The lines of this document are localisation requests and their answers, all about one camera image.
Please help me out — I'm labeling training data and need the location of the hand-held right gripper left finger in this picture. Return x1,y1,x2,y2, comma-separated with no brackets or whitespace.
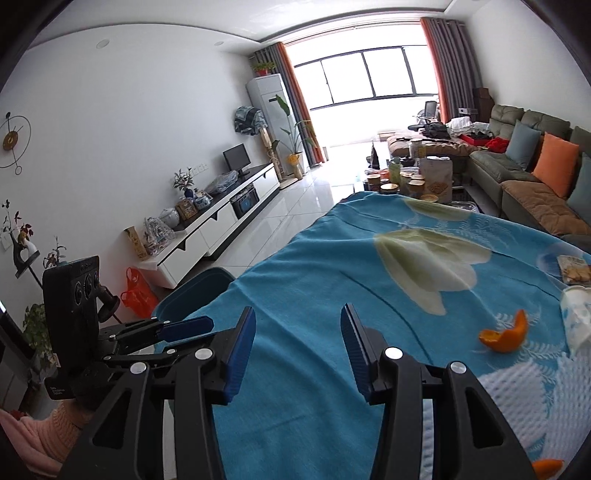
59,305,257,480

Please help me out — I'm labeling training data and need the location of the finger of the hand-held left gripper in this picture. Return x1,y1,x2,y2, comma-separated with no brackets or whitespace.
104,339,218,367
115,316,215,344

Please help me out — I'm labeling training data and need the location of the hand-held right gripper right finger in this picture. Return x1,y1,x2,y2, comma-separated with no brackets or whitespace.
341,303,529,480

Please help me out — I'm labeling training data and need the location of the blue plastic trash bin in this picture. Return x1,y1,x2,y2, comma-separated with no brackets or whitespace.
154,267,236,334

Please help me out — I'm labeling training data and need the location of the orange peel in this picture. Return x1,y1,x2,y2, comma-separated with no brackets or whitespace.
478,309,530,354
531,459,565,480

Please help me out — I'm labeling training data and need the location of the person's left forearm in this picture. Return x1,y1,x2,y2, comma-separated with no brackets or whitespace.
0,401,96,479

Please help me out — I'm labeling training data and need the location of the green leafy houseplant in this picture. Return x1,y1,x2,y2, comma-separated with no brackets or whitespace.
22,302,59,371

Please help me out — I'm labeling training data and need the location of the orange plastic bag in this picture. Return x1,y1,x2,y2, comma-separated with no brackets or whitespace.
120,267,160,319

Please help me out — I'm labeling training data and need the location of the red-leaf plant in white vase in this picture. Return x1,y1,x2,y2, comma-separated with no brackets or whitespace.
0,198,43,278

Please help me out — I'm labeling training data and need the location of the yellow printed box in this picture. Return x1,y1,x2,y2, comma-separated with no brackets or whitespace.
123,226,149,262

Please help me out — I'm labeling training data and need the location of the clear glass ornament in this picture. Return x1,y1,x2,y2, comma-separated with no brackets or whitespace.
143,216,175,253

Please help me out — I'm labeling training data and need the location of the blue printed blanket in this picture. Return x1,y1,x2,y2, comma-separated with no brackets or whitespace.
157,190,591,480

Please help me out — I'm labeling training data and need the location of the white TV cabinet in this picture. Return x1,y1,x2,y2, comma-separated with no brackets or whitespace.
139,162,281,290

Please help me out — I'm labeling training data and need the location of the vase with flowers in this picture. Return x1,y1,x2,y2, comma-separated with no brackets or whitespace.
172,167,195,200

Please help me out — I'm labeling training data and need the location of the clear plastic bag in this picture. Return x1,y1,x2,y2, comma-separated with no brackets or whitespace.
205,172,239,195

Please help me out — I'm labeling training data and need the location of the black monitor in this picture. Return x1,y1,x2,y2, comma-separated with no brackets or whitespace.
222,143,253,177

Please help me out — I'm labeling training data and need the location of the coffee table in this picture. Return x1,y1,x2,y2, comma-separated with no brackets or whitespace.
355,164,482,216

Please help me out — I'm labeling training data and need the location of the cloth-covered standing fan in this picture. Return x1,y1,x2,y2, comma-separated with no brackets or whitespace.
233,105,274,160

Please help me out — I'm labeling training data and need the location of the tall leafy potted plant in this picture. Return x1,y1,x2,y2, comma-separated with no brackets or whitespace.
270,94,315,179

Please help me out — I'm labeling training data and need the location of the green sectional sofa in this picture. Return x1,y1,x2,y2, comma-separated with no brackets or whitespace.
387,104,591,252

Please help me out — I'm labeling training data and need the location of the white standing air conditioner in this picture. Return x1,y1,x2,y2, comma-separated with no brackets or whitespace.
246,74,297,177

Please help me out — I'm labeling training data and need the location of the clear biscuit packet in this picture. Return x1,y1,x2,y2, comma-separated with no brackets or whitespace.
541,244,591,287

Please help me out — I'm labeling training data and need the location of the black office chair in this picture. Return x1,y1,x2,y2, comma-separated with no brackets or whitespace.
407,100,440,136

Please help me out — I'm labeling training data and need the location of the grey and orange curtain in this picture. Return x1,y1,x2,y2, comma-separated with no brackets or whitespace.
419,17,477,123
252,41,329,168

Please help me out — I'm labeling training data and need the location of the blue-grey cushion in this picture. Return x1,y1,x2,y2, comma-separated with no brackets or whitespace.
505,121,542,171
567,152,591,214

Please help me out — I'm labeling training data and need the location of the orange cushion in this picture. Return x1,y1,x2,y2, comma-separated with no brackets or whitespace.
532,133,581,199

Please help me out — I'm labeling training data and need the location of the large window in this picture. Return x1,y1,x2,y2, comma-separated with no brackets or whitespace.
293,44,440,110

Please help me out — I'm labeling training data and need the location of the round wall clock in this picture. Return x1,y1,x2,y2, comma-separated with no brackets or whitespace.
0,112,33,175

